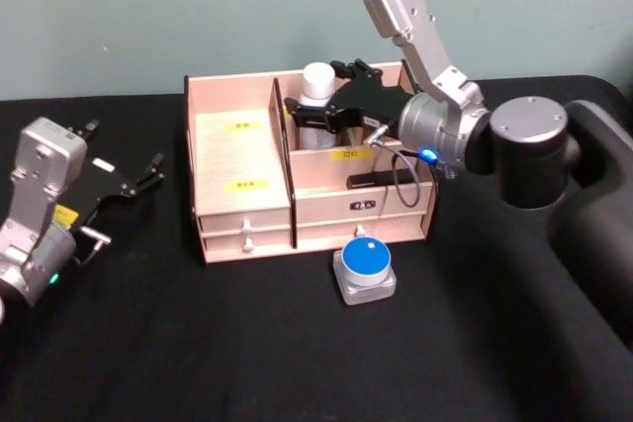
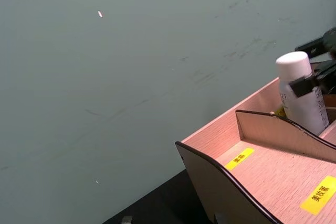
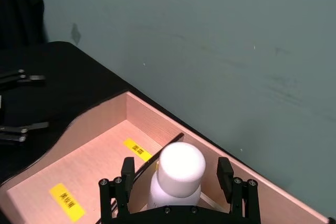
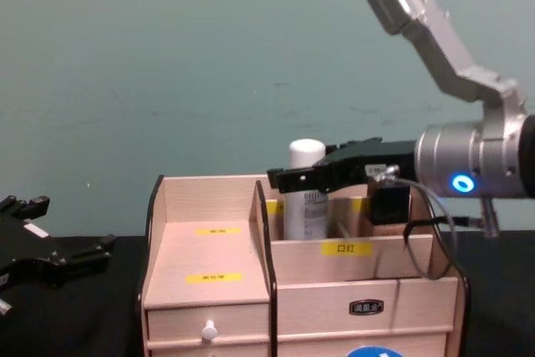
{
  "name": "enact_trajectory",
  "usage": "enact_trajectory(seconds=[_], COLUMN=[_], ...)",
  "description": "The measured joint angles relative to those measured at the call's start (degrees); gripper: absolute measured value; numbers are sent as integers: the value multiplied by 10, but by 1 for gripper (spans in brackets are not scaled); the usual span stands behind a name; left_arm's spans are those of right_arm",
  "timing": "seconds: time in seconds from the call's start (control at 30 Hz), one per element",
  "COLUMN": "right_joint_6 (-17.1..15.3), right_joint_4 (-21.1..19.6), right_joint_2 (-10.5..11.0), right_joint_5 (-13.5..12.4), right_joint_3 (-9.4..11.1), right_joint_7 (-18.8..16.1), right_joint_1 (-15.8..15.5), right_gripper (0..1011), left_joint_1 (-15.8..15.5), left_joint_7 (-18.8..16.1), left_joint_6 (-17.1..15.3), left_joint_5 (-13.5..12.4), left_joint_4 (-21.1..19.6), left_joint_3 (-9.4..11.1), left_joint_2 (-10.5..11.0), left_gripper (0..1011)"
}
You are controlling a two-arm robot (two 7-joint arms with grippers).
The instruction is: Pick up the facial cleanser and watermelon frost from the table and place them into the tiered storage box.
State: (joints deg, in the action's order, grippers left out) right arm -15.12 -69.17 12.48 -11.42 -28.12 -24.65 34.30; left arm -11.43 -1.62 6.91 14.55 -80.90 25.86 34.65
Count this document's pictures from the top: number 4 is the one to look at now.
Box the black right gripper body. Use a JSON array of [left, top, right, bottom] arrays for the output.
[[332, 138, 419, 190]]

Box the wooden desk organizer with drawers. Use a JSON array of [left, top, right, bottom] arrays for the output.
[[134, 173, 471, 357]]

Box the thin dark gripper cable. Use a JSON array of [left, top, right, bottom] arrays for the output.
[[401, 176, 501, 281]]

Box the white cylindrical bottle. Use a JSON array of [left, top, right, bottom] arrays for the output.
[[283, 139, 329, 242]]

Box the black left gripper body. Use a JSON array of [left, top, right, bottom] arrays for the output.
[[0, 211, 56, 288]]

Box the white drawer knob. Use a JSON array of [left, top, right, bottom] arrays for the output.
[[200, 319, 220, 342]]

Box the blue round sticker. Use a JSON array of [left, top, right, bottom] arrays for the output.
[[345, 345, 405, 357]]

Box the black square box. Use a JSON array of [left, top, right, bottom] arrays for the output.
[[367, 184, 414, 227]]

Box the black table cloth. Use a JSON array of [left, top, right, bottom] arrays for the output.
[[0, 229, 535, 357]]

